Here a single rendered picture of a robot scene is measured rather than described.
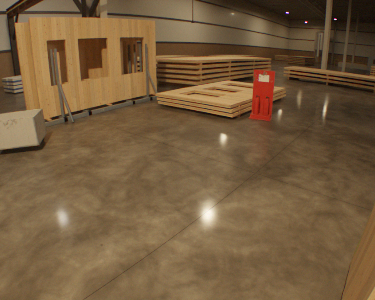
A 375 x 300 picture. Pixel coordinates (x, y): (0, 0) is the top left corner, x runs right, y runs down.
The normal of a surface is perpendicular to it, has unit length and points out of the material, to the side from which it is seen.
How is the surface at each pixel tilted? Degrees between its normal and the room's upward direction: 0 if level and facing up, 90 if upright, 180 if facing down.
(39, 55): 90
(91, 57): 90
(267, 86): 90
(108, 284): 0
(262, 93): 90
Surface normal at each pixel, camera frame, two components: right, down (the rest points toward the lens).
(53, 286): 0.00, -0.92
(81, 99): 0.78, 0.24
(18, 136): 0.29, 0.37
